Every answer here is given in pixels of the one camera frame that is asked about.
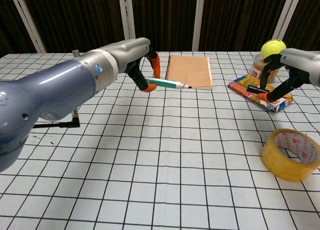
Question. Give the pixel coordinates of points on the colourful orange snack box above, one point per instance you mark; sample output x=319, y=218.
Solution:
x=242, y=86

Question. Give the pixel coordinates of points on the black marker cap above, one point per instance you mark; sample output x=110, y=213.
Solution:
x=255, y=89

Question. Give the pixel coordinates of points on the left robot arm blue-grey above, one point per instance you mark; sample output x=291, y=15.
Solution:
x=50, y=90

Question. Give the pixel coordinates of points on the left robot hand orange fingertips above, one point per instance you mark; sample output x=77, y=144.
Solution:
x=130, y=53

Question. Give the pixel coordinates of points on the green white marker body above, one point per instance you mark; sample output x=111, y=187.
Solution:
x=170, y=83

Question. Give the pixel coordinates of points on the dark pleated curtain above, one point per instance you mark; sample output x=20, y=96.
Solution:
x=162, y=18

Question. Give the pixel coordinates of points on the white black checkered tablecloth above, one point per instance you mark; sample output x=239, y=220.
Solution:
x=175, y=177

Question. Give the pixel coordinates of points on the brown spiral notebook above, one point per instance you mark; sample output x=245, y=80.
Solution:
x=190, y=70

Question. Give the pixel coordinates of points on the yellow packing tape roll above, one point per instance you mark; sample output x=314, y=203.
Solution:
x=277, y=162

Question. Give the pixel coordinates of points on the yellow tennis ball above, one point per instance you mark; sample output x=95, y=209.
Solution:
x=271, y=49

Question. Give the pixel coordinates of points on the clear jar amber contents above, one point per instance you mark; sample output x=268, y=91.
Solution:
x=257, y=69

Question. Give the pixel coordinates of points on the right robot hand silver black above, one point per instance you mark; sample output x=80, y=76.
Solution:
x=302, y=65

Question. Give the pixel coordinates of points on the white metal frame post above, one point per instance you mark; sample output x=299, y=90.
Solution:
x=127, y=15
x=287, y=15
x=199, y=20
x=27, y=20

